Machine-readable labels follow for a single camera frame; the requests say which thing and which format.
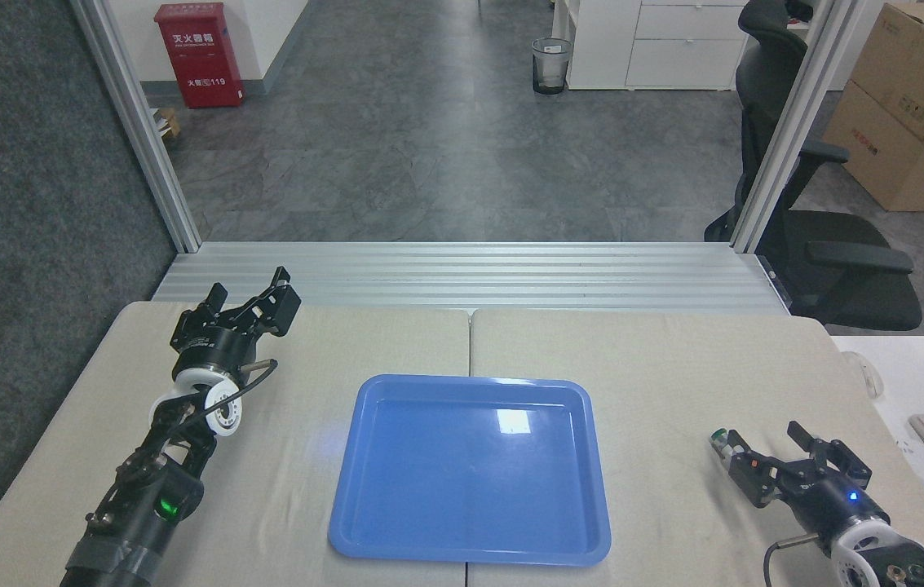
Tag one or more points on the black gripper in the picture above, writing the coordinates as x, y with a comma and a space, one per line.
833, 501
217, 346

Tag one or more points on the blue plastic tray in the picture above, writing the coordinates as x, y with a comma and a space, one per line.
470, 481

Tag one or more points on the white computer mouse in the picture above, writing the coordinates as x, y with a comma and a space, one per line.
865, 373

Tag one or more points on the black office chair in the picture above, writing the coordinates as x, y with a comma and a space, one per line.
828, 244

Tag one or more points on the silver ribbed aluminium platform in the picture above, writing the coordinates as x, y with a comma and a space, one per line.
470, 277

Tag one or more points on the red fire extinguisher box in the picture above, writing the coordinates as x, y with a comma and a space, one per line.
199, 57

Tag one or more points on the large brown cardboard box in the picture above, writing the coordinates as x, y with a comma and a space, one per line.
894, 163

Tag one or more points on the grey mesh waste bin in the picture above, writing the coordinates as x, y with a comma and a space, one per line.
551, 69

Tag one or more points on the small brown cardboard box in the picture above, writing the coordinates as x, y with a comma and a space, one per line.
918, 65

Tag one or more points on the white drawer cabinet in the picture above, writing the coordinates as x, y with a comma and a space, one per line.
674, 49

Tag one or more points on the silver aluminium post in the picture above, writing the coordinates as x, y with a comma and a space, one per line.
796, 122
143, 130

